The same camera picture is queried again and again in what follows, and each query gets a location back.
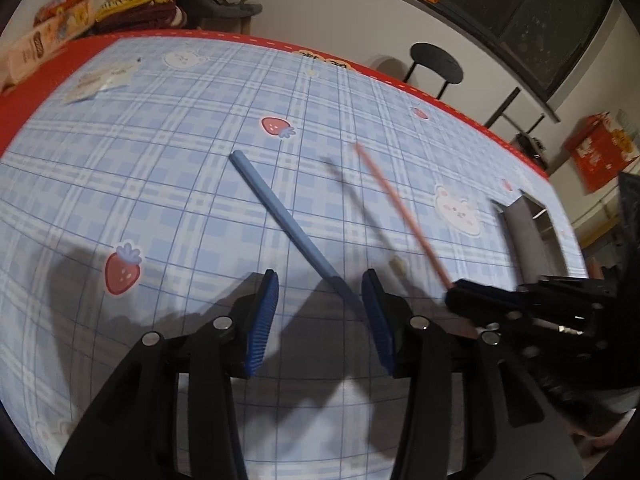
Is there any black window sill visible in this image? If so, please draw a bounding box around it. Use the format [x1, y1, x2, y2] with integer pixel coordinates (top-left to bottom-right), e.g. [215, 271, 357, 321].
[348, 0, 561, 124]

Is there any pink biscuit package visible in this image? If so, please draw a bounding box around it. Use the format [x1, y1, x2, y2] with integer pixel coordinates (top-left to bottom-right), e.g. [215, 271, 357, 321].
[0, 2, 97, 96]

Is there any blue chopstick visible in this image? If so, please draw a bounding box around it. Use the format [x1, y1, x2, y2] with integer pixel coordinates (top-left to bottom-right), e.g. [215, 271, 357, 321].
[229, 150, 363, 313]

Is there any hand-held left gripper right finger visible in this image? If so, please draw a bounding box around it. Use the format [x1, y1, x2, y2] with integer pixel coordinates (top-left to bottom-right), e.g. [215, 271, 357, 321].
[361, 268, 586, 480]

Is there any pink chopstick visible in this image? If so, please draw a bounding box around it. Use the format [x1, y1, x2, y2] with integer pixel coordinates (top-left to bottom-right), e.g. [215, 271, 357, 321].
[355, 142, 456, 292]

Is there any metal utensil tray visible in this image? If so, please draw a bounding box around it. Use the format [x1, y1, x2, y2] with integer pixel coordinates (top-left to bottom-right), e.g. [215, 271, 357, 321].
[489, 191, 576, 286]

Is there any black metal frame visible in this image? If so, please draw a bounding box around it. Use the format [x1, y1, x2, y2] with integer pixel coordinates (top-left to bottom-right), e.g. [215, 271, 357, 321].
[482, 87, 546, 134]

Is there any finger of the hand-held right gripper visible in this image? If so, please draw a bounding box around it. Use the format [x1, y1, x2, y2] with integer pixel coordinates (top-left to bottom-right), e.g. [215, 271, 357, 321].
[450, 279, 531, 311]
[445, 294, 523, 333]

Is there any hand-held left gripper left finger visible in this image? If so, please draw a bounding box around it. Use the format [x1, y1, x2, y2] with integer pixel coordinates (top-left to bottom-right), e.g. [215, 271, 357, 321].
[55, 269, 280, 480]

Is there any rice cooker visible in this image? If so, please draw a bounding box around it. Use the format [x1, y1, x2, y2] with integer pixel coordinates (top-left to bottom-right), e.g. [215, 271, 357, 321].
[515, 132, 551, 171]

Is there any orange cardboard box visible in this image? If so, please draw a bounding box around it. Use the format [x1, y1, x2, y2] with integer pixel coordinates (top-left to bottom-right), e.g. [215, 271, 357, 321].
[564, 112, 640, 194]

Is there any red tablecloth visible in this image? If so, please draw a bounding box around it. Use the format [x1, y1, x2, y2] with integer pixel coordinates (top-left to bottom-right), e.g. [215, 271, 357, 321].
[0, 30, 551, 177]

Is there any black round stool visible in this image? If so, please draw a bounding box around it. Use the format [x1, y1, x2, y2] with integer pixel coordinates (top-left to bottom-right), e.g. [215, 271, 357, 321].
[404, 42, 464, 101]

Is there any dark window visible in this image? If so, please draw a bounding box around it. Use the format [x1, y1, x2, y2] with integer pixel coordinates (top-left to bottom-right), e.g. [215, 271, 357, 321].
[375, 0, 616, 106]

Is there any blue plaid table mat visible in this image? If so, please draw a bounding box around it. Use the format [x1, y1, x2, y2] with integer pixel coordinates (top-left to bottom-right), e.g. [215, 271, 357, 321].
[0, 35, 588, 480]

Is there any grey chair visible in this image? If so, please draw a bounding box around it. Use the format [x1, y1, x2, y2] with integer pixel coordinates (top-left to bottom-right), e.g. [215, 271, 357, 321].
[177, 0, 264, 36]

